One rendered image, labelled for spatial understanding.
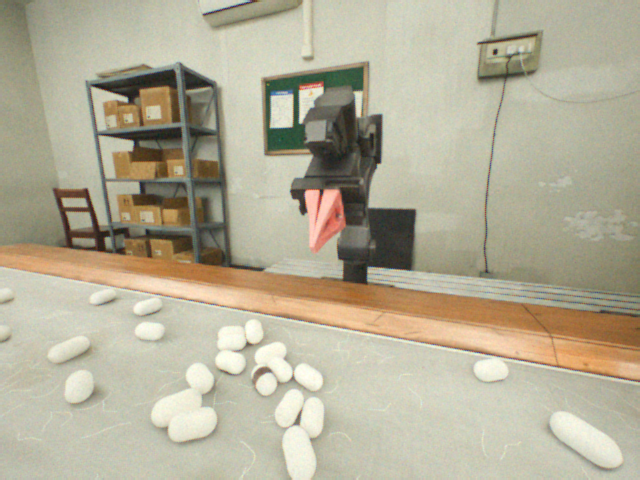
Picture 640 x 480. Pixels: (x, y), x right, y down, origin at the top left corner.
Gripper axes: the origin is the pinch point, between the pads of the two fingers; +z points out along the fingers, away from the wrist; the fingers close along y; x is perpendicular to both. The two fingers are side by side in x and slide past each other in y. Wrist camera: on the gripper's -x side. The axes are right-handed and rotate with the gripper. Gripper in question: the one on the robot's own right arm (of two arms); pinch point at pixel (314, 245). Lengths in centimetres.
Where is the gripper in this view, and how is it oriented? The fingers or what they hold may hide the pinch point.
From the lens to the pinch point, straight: 32.7
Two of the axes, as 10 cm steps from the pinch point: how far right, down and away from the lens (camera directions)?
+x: 2.1, 6.3, 7.5
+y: 9.4, 0.7, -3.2
